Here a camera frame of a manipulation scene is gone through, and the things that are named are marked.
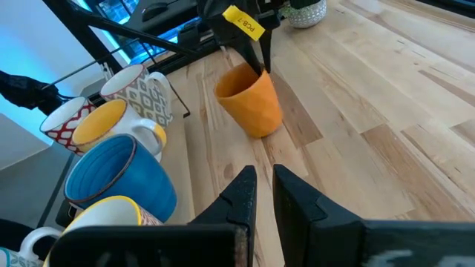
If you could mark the green plant in white pot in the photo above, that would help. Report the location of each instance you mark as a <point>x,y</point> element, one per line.
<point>308,16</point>

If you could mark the blue and white mug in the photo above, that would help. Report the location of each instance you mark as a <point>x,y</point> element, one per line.
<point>148,185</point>

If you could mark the yellow-orange mug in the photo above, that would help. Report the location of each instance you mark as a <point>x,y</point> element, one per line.
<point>100,122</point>

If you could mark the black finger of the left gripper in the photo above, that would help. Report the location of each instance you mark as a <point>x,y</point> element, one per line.
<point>266,48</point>
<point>246,52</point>

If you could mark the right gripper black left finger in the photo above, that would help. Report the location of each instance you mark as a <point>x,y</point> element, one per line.
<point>237,207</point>

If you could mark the grey diamond patterned mug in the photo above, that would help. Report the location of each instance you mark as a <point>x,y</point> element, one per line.
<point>148,100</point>

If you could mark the black computer mouse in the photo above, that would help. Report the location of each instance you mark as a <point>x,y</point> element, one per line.
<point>154,10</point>

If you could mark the silver grey mug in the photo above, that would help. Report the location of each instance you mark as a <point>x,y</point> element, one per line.
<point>63,128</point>

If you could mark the orange faceted mug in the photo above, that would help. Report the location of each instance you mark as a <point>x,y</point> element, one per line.
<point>252,107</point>

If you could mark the yellow-rimmed patterned white mug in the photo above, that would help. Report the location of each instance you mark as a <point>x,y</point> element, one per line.
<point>107,211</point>

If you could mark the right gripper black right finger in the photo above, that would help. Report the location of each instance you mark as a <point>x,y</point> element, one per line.
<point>297,215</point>

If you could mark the teal floral patterned mug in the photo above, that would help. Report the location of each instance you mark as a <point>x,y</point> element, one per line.
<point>11,257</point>

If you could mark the grey desk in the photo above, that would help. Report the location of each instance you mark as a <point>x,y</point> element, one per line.
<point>178,11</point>

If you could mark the yellow PCB-7 label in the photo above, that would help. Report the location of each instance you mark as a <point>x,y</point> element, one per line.
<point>243,22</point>

